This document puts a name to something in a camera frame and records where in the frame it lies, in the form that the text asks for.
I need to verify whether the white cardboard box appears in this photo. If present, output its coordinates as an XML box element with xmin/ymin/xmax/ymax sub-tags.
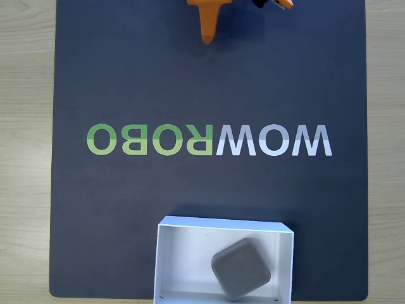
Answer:
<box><xmin>153</xmin><ymin>215</ymin><xmax>296</xmax><ymax>304</ymax></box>

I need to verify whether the dark mat with WOWROBO print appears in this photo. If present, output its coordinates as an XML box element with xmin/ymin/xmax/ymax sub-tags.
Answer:
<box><xmin>49</xmin><ymin>0</ymin><xmax>370</xmax><ymax>300</ymax></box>

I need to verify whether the grey square usb charger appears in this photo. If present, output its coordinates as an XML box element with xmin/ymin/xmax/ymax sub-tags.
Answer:
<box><xmin>211</xmin><ymin>237</ymin><xmax>272</xmax><ymax>301</ymax></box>

